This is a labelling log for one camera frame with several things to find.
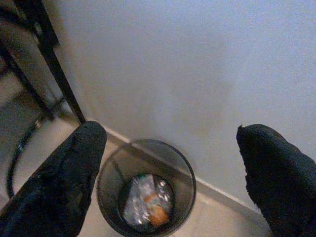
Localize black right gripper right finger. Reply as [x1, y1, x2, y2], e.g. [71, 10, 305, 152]
[236, 123, 316, 237]

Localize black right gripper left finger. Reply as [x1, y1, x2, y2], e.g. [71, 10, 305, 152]
[0, 120, 108, 237]

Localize black mesh waste bin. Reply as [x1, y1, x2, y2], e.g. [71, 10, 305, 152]
[96, 139, 197, 237]

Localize crumpled clear snack wrapper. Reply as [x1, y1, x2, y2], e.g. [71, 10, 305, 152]
[122, 173, 176, 228]

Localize black floor cable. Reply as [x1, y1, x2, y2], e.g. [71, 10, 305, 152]
[5, 116, 55, 199]

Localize black metal rack frame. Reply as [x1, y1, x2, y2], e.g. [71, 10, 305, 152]
[0, 0, 87, 124]

